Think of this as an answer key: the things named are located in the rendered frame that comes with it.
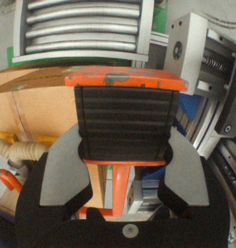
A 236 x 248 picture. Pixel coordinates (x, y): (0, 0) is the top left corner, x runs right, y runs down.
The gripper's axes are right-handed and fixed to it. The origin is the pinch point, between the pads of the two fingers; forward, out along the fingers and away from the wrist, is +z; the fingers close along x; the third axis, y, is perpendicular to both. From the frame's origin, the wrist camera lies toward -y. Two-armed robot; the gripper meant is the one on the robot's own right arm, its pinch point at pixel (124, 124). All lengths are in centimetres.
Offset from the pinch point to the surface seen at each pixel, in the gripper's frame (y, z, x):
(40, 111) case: 5.4, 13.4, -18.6
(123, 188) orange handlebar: 10.4, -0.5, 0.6
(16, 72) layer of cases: -2, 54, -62
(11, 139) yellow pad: 13.4, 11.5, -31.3
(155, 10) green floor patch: -50, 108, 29
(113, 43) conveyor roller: -11, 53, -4
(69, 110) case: 5.3, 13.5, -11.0
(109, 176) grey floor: 160, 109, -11
